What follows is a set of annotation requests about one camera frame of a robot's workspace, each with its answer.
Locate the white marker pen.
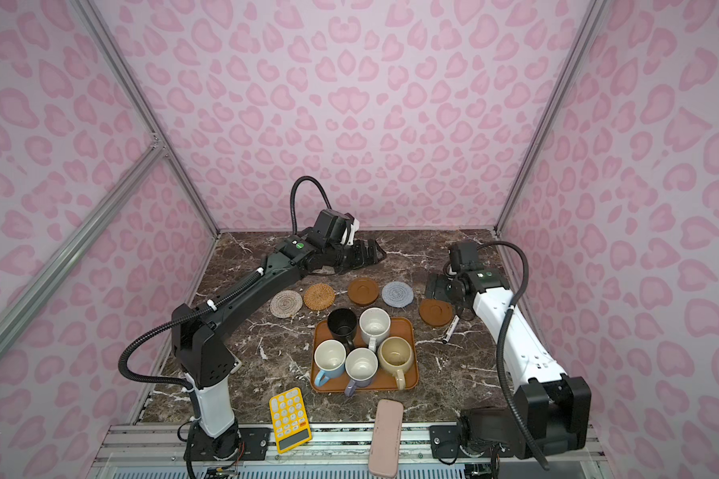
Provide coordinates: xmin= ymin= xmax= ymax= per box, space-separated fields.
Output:
xmin=441 ymin=315 xmax=459 ymax=344

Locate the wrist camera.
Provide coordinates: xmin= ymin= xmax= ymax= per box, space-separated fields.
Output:
xmin=307 ymin=209 xmax=359 ymax=249
xmin=447 ymin=241 xmax=483 ymax=275

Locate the purple mug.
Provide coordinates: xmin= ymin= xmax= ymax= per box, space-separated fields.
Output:
xmin=345 ymin=347 xmax=379 ymax=397

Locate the pink rectangular case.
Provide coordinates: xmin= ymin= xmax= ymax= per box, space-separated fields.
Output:
xmin=369 ymin=399 xmax=403 ymax=478

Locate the yellow calculator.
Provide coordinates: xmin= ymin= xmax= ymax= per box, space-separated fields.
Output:
xmin=269 ymin=387 xmax=313 ymax=453

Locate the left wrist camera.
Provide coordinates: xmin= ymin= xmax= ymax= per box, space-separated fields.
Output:
xmin=307 ymin=209 xmax=359 ymax=249

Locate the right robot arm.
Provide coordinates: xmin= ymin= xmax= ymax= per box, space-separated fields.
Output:
xmin=425 ymin=269 xmax=592 ymax=468

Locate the light blue woven coaster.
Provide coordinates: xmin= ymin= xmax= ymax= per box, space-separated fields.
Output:
xmin=381 ymin=281 xmax=415 ymax=309

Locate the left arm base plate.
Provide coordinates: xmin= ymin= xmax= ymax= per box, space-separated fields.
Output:
xmin=184 ymin=426 xmax=271 ymax=462

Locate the tan rattan coaster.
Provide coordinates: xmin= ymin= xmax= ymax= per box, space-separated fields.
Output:
xmin=304 ymin=283 xmax=336 ymax=311

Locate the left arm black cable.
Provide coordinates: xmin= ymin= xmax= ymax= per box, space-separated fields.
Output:
xmin=118 ymin=174 xmax=334 ymax=387

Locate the white speckled mug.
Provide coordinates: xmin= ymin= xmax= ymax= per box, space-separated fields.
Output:
xmin=359 ymin=307 xmax=391 ymax=352

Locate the dark wooden saucer coaster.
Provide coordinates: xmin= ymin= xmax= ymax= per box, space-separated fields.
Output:
xmin=348 ymin=277 xmax=381 ymax=307

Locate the beige glazed mug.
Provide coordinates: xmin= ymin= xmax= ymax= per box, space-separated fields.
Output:
xmin=377 ymin=336 xmax=413 ymax=390

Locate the orange plastic tray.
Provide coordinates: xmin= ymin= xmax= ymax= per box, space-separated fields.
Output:
xmin=311 ymin=317 xmax=419 ymax=394

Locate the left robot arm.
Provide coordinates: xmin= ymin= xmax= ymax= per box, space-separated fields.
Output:
xmin=172 ymin=236 xmax=387 ymax=438

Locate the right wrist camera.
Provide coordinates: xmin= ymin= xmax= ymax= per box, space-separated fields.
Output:
xmin=447 ymin=241 xmax=483 ymax=275

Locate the brown wooden saucer coaster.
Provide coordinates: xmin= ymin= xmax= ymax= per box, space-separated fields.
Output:
xmin=419 ymin=299 xmax=455 ymax=329

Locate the aluminium front rail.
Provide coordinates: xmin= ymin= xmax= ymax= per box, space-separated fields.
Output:
xmin=88 ymin=422 xmax=613 ymax=478

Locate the white woven coaster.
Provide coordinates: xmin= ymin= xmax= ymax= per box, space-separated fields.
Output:
xmin=270 ymin=291 xmax=304 ymax=319

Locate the blue handled white mug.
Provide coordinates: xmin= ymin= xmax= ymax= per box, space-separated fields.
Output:
xmin=314 ymin=339 xmax=347 ymax=387

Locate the black mug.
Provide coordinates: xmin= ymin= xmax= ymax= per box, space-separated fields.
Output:
xmin=328 ymin=309 xmax=358 ymax=351

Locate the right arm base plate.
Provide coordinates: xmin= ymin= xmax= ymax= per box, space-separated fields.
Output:
xmin=429 ymin=424 xmax=512 ymax=463

